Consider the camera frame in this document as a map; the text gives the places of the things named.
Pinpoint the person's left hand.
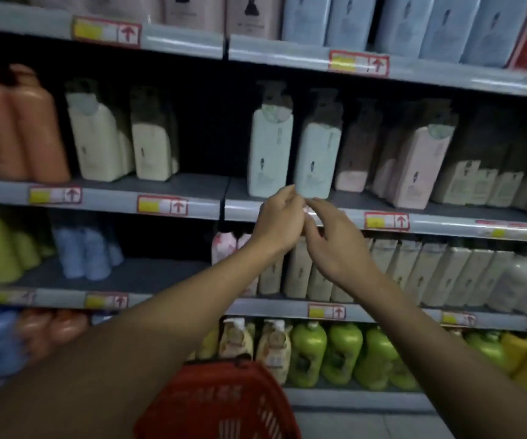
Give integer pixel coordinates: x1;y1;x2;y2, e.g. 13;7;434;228
251;184;308;257

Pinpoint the person's right hand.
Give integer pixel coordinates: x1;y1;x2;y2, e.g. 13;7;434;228
302;198;375;285

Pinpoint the person's right forearm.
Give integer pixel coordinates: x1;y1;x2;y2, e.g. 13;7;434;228
341;265;527;439

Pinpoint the person's left forearm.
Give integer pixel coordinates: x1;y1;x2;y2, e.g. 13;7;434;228
0;237;287;439

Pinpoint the pale mint rectangular bottle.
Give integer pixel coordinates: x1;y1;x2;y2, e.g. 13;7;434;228
293;89;344;200
246;80;295;199

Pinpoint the pink floral bottle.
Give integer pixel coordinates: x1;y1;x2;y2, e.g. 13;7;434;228
211;231;239;266

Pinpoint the gray metal shelf board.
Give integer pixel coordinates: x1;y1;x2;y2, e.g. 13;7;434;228
0;257;220;312
0;0;226;60
285;378;436;413
224;293;527;333
224;178;527;245
228;34;527;100
0;173;230;221

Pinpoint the row of beige bottles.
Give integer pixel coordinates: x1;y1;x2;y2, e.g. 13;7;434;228
429;105;527;221
258;235;490;308

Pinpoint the pink rectangular bottle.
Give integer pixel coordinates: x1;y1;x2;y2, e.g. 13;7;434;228
373;99;457;210

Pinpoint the cream pump bottle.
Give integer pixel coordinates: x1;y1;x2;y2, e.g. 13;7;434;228
218;317;256;361
255;319;293;387

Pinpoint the green bottle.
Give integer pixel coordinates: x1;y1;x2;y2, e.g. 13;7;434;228
353;325;394;392
320;323;365;387
464;330;510;375
288;321;328;389
388;356;422;392

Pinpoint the cream rectangular bottle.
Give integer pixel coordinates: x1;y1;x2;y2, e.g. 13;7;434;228
129;85;180;182
65;78;135;183

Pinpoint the pink bottle with dark figure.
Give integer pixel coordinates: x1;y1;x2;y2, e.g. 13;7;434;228
224;0;285;41
160;0;226;34

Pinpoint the red plastic shopping basket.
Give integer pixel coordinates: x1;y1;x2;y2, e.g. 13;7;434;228
134;359;302;439

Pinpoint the group of pale blue bottles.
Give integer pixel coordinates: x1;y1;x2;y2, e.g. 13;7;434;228
50;214;125;282

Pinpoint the group of orange round bottles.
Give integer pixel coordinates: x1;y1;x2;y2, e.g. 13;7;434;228
18;308;91;364

